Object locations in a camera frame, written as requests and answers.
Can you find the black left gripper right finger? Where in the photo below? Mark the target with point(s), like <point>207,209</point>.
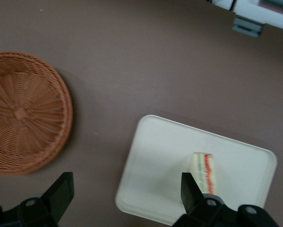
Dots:
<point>191,196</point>

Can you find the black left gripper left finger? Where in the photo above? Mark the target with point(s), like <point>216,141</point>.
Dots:
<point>58,196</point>

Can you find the triangular sandwich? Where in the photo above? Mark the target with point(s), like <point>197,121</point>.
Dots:
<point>203,170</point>

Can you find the cream rectangular serving tray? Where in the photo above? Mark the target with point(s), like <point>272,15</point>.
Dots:
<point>160,151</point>

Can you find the round brown wicker basket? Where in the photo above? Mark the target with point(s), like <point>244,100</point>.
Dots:
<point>23,113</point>

